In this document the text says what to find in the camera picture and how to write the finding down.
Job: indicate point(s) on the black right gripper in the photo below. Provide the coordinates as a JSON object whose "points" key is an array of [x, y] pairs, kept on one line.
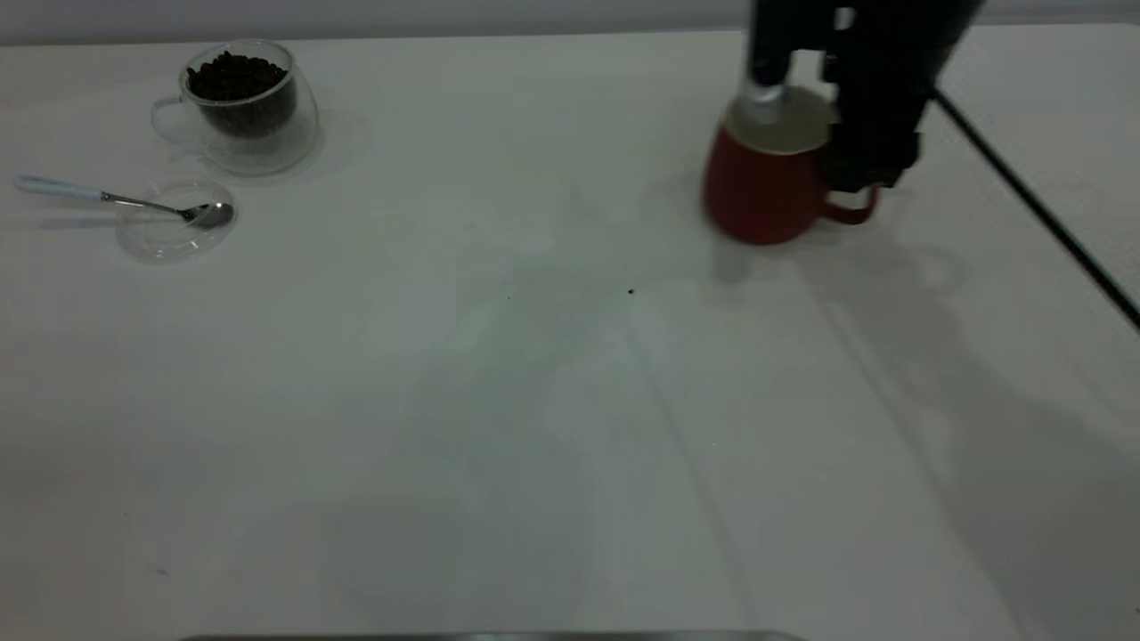
{"points": [[899, 36]]}

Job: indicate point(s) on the red ceramic mug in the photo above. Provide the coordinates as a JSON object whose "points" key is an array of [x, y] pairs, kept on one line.
{"points": [[757, 191]]}

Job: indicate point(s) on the clear glass cup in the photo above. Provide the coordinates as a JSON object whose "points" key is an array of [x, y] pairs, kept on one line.
{"points": [[267, 153]]}

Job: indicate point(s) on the heap of coffee beans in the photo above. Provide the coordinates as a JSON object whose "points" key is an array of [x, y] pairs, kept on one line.
{"points": [[236, 80]]}

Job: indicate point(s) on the clear glass saucer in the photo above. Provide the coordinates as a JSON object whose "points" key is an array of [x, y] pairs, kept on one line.
{"points": [[165, 247]]}

